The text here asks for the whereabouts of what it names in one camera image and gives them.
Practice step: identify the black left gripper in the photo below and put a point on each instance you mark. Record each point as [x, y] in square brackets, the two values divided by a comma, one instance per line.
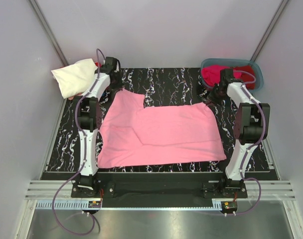
[119, 86]

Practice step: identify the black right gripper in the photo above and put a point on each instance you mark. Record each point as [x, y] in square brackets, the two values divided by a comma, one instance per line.
[210, 99]

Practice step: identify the light pink t-shirt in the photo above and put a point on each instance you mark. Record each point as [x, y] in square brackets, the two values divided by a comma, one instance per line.
[134, 135]

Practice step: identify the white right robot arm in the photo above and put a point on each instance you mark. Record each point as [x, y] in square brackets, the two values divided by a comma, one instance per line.
[251, 122]

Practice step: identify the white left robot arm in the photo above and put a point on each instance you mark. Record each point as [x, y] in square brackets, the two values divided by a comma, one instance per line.
[88, 119]

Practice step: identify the magenta crumpled t-shirt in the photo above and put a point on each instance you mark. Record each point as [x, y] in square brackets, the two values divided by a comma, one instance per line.
[211, 74]

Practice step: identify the red folded t-shirt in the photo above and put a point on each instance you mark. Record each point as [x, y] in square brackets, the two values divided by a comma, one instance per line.
[98, 64]

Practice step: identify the dark red crumpled t-shirt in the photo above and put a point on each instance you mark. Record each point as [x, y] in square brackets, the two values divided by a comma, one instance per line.
[245, 73]

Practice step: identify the white folded t-shirt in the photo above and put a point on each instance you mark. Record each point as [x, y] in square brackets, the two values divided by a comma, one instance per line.
[76, 78]

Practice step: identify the salmon folded t-shirt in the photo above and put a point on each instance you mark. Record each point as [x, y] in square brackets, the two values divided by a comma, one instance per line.
[72, 97]

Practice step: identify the grey-blue plastic basket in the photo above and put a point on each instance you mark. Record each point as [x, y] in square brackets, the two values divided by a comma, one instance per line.
[231, 63]

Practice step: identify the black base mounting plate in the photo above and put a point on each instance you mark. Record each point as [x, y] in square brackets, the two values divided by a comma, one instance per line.
[181, 187]

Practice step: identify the white slotted cable duct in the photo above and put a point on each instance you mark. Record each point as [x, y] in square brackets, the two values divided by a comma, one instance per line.
[206, 205]

